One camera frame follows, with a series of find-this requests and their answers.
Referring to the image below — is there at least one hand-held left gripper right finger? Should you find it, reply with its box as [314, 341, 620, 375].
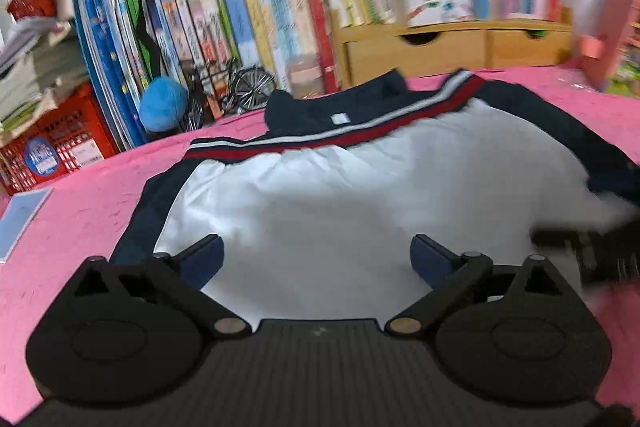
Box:
[384, 233, 568, 340]

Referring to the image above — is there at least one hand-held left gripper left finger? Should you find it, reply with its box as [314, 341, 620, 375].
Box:
[65, 233, 253, 340]

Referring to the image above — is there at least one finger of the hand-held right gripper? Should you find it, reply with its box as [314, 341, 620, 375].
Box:
[530, 214, 640, 290]

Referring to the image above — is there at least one navy white red jacket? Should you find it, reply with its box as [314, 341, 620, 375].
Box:
[107, 68, 640, 323]

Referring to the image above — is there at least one pink mat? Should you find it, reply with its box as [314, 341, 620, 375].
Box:
[0, 66, 640, 427]

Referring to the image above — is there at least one blue plush ball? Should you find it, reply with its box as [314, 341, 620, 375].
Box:
[139, 77, 190, 134]

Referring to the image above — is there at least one red crate with blue label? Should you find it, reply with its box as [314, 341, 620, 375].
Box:
[0, 82, 121, 198]

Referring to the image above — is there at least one black model bicycle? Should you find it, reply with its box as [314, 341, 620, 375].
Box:
[180, 57, 278, 132]

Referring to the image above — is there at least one blue booklet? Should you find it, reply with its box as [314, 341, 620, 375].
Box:
[0, 187, 55, 264]

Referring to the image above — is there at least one clear jar of gold beads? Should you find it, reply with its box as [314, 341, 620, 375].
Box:
[287, 54, 328, 100]

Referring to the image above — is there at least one wooden drawer organizer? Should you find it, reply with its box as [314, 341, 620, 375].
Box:
[330, 19, 576, 90]

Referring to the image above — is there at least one pink plastic stand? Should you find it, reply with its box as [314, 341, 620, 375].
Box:
[580, 0, 640, 92]

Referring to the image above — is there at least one row of tall books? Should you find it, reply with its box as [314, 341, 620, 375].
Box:
[72, 0, 341, 152]

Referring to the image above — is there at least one stack of papers and books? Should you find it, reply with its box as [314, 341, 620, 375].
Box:
[0, 17, 93, 138]

